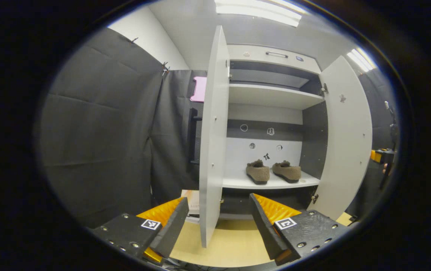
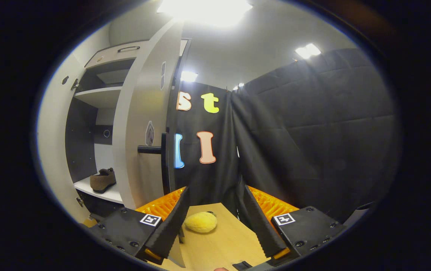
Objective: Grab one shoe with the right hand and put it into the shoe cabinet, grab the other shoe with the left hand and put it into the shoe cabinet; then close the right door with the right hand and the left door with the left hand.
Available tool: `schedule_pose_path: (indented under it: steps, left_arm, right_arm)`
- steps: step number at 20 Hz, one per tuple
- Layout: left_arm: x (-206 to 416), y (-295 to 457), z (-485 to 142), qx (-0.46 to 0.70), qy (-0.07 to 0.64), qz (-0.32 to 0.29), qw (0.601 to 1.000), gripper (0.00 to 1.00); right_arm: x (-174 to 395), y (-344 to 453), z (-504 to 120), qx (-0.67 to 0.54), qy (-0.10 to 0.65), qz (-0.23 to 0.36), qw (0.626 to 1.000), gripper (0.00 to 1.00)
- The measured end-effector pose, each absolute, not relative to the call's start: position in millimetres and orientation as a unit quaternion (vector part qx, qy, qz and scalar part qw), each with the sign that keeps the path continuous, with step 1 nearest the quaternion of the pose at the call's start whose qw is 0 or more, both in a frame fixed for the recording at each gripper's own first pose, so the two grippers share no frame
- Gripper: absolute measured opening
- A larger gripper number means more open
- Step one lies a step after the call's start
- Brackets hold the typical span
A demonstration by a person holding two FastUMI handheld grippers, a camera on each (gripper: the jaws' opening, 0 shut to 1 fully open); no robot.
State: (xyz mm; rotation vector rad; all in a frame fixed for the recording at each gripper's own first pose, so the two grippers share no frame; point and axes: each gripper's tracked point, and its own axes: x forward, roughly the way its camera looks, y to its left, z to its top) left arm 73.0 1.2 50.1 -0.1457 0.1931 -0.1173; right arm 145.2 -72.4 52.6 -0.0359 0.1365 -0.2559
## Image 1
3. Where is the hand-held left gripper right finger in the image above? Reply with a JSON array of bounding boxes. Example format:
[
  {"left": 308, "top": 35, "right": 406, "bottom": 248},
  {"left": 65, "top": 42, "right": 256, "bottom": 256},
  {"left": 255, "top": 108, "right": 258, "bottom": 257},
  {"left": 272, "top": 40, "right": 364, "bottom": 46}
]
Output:
[{"left": 248, "top": 193, "right": 351, "bottom": 266}]

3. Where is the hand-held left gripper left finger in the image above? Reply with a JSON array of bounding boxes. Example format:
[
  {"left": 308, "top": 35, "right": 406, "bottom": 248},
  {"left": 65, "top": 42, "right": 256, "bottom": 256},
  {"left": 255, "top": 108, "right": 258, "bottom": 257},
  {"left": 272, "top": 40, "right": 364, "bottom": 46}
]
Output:
[{"left": 91, "top": 196, "right": 190, "bottom": 264}]

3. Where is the grey shoe cabinet door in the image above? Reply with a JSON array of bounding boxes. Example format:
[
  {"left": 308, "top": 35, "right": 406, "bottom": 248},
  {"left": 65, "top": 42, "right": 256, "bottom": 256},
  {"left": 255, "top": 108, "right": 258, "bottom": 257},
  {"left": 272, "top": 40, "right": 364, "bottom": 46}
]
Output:
[
  {"left": 199, "top": 25, "right": 231, "bottom": 248},
  {"left": 306, "top": 56, "right": 373, "bottom": 221}
]

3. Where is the brown fuzzy shoe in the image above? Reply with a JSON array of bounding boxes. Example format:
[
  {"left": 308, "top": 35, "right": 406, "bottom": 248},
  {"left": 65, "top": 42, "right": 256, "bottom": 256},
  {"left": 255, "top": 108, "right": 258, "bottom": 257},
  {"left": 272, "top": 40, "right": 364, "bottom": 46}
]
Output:
[
  {"left": 272, "top": 160, "right": 302, "bottom": 184},
  {"left": 246, "top": 160, "right": 271, "bottom": 185}
]

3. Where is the grey shoe cabinet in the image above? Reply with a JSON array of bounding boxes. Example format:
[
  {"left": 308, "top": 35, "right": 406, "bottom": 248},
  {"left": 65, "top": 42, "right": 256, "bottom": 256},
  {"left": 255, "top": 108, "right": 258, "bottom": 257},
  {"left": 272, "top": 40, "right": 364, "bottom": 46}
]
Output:
[{"left": 221, "top": 44, "right": 329, "bottom": 221}]

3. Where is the grey cabinet drawer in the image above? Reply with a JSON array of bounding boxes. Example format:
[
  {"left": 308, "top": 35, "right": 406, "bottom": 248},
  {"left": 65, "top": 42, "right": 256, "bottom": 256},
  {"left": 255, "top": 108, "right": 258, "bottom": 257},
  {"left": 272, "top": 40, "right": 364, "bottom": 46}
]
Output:
[{"left": 227, "top": 44, "right": 321, "bottom": 75}]

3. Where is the ceiling light panel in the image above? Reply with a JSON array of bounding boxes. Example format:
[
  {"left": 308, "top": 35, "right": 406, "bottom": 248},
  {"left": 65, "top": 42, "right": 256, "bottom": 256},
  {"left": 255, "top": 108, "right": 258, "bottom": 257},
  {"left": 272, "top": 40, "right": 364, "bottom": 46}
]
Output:
[
  {"left": 346, "top": 48, "right": 377, "bottom": 73},
  {"left": 215, "top": 0, "right": 302, "bottom": 27}
]

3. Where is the black backdrop cloth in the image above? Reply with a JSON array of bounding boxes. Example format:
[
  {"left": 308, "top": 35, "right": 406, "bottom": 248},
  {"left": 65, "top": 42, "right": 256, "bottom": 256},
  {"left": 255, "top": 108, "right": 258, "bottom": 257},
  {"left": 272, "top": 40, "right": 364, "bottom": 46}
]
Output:
[{"left": 35, "top": 27, "right": 398, "bottom": 228}]

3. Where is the black door handle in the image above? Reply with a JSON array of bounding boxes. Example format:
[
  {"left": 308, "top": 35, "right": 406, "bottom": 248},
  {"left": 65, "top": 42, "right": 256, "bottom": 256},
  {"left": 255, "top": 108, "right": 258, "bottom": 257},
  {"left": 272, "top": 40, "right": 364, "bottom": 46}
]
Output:
[{"left": 190, "top": 107, "right": 203, "bottom": 165}]

